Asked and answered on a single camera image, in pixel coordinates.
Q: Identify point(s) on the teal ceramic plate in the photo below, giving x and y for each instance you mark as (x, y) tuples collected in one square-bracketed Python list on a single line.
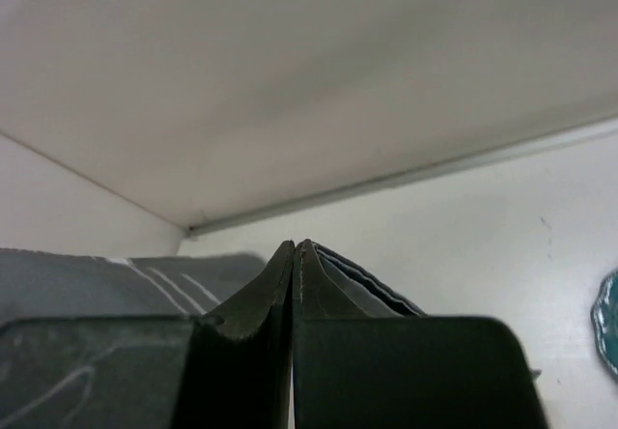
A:
[(603, 315)]

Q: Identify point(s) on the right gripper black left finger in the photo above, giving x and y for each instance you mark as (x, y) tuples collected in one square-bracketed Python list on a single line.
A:
[(103, 342)]

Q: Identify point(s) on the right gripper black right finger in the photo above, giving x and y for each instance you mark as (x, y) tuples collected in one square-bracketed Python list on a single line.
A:
[(366, 357)]

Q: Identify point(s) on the grey striped cloth placemat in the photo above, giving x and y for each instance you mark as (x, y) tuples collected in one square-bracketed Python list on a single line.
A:
[(305, 339)]

